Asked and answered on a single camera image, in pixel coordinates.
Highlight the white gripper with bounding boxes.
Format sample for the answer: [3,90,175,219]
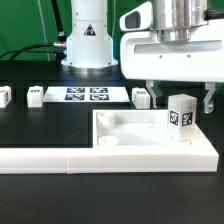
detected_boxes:
[120,8,224,114]

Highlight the white square table top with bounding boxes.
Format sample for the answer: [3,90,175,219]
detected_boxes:
[93,110,205,153]

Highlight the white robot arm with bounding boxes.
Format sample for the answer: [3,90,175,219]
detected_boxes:
[62,0,224,113]

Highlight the white L-shaped obstacle fence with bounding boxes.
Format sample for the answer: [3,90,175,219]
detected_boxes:
[0,112,220,175]

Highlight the white marker sheet with tags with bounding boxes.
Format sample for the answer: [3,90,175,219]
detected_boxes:
[43,87,129,102]

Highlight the black cable bundle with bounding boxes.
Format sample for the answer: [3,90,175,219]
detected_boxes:
[0,41,68,62]

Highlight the black upright cable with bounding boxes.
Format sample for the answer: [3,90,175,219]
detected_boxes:
[50,0,67,44]

